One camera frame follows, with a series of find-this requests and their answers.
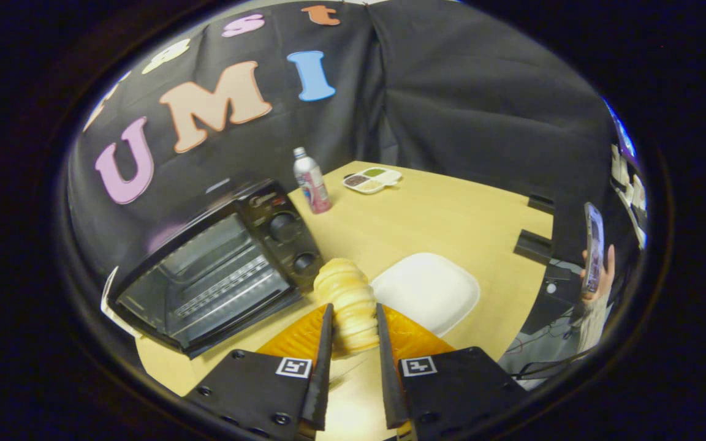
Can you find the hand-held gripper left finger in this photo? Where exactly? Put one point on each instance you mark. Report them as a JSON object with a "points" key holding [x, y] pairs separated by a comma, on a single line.
{"points": [[322, 380]]}

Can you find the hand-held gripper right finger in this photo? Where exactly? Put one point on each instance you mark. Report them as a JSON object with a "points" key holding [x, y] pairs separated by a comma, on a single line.
{"points": [[390, 386]]}

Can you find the pale ridged bread roll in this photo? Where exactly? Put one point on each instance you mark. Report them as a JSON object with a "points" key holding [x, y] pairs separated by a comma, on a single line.
{"points": [[350, 300]]}

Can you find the black toaster oven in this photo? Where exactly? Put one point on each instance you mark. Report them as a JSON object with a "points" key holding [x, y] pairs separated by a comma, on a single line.
{"points": [[206, 275]]}

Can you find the white pop-up toaster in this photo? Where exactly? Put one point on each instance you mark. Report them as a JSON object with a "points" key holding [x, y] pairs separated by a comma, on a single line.
{"points": [[108, 294]]}

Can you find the white square plate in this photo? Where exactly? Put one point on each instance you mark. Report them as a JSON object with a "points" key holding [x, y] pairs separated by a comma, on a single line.
{"points": [[426, 291]]}

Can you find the drink bottle with pink label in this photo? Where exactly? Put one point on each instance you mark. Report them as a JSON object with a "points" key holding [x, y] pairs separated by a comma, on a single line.
{"points": [[313, 184]]}

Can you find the white divided condiment tray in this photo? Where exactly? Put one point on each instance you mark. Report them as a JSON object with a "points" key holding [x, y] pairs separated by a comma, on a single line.
{"points": [[371, 180]]}

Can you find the smartphone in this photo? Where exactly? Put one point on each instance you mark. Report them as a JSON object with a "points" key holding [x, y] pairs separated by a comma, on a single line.
{"points": [[593, 245]]}

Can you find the black backdrop cloth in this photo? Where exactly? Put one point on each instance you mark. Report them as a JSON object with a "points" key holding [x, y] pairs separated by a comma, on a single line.
{"points": [[482, 104]]}

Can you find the black table bracket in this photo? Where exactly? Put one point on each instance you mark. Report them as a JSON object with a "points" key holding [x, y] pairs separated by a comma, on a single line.
{"points": [[534, 247], [541, 204]]}

